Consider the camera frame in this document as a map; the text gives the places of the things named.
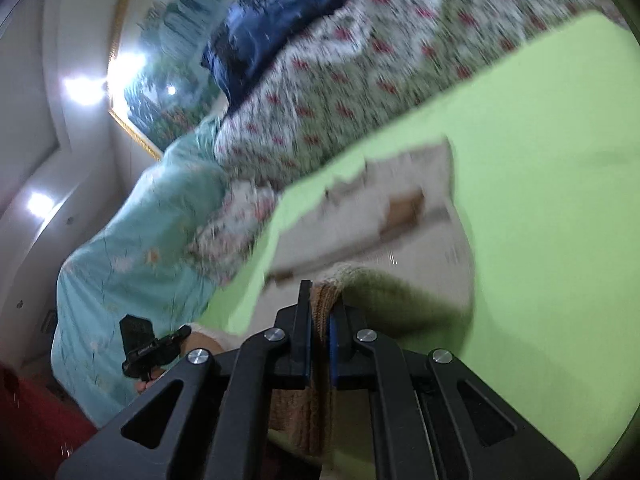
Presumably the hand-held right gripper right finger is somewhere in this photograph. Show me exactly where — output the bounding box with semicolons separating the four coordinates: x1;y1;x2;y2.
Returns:
327;302;581;480

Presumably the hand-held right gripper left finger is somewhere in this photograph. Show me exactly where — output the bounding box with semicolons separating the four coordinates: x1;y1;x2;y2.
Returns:
55;280;323;480

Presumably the beige knit garment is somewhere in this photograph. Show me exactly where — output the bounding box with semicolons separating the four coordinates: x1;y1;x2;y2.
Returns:
267;140;477;457

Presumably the person's left hand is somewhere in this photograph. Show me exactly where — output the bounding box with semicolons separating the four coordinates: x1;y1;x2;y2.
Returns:
134;342;226;395

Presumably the teal floral blanket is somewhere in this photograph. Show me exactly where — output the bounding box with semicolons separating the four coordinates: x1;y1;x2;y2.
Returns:
50;117;281;428

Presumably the floral ruffled pillow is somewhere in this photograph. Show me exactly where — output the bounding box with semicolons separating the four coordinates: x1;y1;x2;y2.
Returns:
187;180;282;288

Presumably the dark red cloth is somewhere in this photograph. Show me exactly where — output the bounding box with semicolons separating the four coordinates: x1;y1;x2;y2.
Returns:
0;362;98;480

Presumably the ceiling light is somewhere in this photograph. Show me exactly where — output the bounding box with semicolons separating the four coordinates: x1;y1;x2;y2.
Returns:
24;189;57;221
60;72;107;108

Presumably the light green bed sheet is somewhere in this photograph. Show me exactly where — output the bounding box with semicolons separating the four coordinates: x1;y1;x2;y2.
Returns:
200;12;640;480

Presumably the white floral blanket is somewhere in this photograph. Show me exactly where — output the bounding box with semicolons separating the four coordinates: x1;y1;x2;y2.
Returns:
210;0;618;201

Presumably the dark blue pillow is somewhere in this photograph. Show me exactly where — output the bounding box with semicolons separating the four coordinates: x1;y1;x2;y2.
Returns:
201;0;363;107

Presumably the gold framed wall painting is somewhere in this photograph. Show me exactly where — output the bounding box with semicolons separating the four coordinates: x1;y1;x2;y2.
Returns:
106;0;281;162

